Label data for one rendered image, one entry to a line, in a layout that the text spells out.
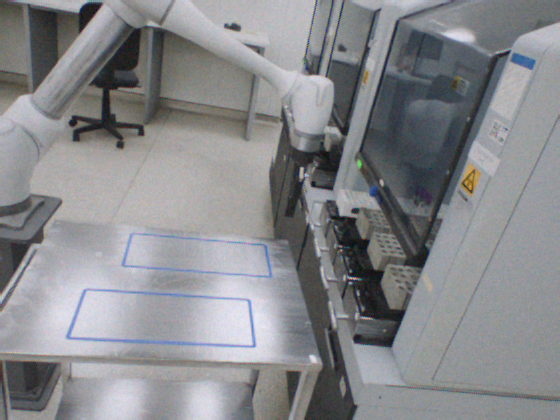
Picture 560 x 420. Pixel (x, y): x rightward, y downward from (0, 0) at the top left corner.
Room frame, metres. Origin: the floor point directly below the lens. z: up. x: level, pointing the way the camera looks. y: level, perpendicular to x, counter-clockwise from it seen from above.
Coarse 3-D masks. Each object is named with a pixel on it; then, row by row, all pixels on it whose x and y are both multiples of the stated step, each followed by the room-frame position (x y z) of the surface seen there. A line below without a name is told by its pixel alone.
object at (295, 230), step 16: (400, 0) 1.59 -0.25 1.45; (384, 16) 1.62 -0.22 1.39; (384, 32) 1.59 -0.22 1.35; (368, 80) 1.61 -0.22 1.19; (368, 96) 1.58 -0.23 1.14; (352, 112) 2.32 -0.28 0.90; (352, 128) 1.65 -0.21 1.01; (352, 144) 1.59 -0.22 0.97; (288, 160) 2.39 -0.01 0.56; (288, 176) 2.28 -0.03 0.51; (304, 192) 1.78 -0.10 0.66; (320, 192) 1.65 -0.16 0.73; (336, 192) 1.63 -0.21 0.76; (304, 208) 1.69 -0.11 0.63; (288, 224) 1.97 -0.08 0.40; (304, 224) 1.62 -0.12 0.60; (288, 240) 1.86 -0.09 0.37; (304, 240) 1.58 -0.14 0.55
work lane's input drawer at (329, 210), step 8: (328, 200) 1.41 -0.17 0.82; (328, 208) 1.36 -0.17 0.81; (336, 208) 1.35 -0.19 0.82; (320, 216) 1.41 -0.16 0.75; (328, 216) 1.32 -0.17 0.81; (336, 216) 1.31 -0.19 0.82; (312, 224) 1.34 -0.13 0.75; (320, 224) 1.35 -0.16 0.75; (328, 224) 1.29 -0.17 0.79; (312, 232) 1.31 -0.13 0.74
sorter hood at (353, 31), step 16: (352, 0) 2.15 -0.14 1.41; (368, 0) 2.00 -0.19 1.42; (384, 0) 1.87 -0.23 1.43; (352, 16) 2.03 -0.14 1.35; (368, 16) 1.77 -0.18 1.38; (336, 32) 2.28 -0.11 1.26; (352, 32) 1.96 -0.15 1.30; (368, 32) 1.70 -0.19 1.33; (336, 48) 2.19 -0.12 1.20; (352, 48) 1.89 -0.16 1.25; (336, 64) 2.11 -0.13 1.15; (352, 64) 1.83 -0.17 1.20; (336, 80) 2.04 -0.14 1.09; (352, 80) 1.77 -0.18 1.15; (336, 96) 1.96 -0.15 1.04; (352, 96) 1.70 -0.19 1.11; (336, 112) 1.88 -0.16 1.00
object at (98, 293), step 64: (64, 256) 0.82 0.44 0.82; (128, 256) 0.87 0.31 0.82; (192, 256) 0.92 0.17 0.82; (256, 256) 0.98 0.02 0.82; (0, 320) 0.60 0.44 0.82; (64, 320) 0.63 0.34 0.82; (128, 320) 0.67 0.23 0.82; (192, 320) 0.70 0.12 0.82; (256, 320) 0.74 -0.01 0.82; (0, 384) 0.53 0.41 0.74; (64, 384) 0.94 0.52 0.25; (128, 384) 0.97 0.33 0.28; (192, 384) 1.02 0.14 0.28
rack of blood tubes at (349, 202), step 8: (344, 192) 1.40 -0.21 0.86; (352, 192) 1.41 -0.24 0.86; (360, 192) 1.42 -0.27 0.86; (336, 200) 1.40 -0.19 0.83; (344, 200) 1.33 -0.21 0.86; (352, 200) 1.35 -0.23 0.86; (360, 200) 1.36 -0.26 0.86; (368, 200) 1.37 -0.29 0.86; (344, 208) 1.32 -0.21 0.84; (352, 208) 1.32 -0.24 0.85; (376, 208) 1.33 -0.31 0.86; (352, 216) 1.32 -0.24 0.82
